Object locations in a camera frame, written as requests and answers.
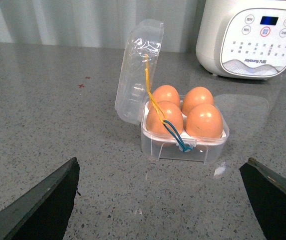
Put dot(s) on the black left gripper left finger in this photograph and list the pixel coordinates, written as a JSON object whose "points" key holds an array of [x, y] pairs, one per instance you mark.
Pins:
{"points": [[44, 211]]}

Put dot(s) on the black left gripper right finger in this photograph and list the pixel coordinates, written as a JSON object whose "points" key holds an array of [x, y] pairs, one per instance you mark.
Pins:
{"points": [[266, 191]]}

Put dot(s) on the brown top egg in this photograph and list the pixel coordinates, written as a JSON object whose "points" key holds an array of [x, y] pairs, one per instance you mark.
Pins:
{"points": [[204, 120]]}

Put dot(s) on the clear plastic egg box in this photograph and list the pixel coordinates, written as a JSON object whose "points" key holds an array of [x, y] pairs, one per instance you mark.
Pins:
{"points": [[160, 137]]}

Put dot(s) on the brown egg box right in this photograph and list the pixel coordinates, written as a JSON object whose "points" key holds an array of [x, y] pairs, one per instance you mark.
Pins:
{"points": [[196, 96]]}

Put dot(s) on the brown egg box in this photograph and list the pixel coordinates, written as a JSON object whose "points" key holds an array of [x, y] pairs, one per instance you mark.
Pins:
{"points": [[196, 96], [172, 114], [166, 93]]}

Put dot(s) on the brown egg box front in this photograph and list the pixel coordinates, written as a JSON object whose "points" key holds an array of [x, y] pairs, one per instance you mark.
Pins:
{"points": [[172, 114]]}

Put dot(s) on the brown egg box back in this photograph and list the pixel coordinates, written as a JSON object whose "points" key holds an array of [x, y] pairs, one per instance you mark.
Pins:
{"points": [[166, 93]]}

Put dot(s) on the blue rubber band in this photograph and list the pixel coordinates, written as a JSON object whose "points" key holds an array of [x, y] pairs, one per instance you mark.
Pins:
{"points": [[174, 133]]}

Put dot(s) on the white Joyoung cooker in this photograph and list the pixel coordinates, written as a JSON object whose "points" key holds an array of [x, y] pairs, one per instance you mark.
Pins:
{"points": [[243, 39]]}

